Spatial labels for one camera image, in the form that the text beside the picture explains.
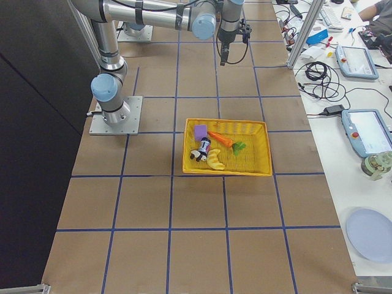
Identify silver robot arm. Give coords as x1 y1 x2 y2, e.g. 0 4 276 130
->
70 1 252 135

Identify blue box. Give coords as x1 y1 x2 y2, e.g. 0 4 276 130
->
306 29 328 45

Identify orange plush carrot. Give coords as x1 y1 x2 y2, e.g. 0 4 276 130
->
207 131 246 156

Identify black power adapter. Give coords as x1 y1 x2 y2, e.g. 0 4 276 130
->
323 104 345 116

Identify far teach pendant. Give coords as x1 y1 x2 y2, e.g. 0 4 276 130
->
335 45 379 80

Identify plush panda toy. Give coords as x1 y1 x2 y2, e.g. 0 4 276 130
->
190 150 208 162

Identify yellow plush banana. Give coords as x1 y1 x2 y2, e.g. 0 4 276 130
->
207 149 225 170

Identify light blue plate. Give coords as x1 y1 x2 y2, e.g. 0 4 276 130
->
346 209 391 263

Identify near teach pendant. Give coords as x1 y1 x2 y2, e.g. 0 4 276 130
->
341 109 391 158

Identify aluminium frame post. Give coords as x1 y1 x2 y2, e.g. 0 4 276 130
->
287 0 324 69

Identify white keyboard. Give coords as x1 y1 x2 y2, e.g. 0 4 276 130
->
320 6 344 32

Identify yellow woven basket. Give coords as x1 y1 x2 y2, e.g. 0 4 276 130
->
182 118 272 176

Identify tangled black cables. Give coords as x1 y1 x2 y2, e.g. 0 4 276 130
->
298 61 350 102

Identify small printed can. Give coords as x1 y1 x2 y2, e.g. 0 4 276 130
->
198 137 211 155

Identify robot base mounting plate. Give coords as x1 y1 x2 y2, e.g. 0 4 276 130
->
89 96 143 135

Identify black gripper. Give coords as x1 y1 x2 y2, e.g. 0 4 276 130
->
220 42 230 61

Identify glass jar with lid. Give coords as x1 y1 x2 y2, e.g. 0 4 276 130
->
361 151 391 181

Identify black side panel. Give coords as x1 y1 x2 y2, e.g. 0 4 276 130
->
1 1 98 288

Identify teach pendant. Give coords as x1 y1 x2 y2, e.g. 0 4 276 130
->
341 109 391 158
335 45 379 80

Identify seated person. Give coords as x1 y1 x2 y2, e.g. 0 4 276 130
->
359 0 391 34

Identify purple foam block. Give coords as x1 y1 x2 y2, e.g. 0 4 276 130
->
194 124 208 141

